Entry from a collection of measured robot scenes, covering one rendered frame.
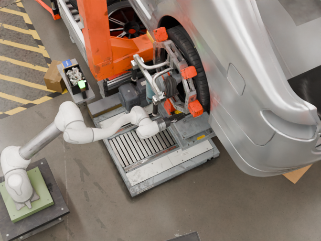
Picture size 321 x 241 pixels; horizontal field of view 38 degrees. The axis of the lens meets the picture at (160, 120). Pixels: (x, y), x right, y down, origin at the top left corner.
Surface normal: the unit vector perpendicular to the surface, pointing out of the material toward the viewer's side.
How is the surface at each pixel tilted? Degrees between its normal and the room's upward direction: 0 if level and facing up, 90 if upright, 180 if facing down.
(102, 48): 90
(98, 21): 90
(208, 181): 0
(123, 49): 90
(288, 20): 13
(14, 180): 6
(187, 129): 0
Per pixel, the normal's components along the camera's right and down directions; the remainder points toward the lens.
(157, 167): 0.02, -0.51
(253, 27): -0.18, -0.19
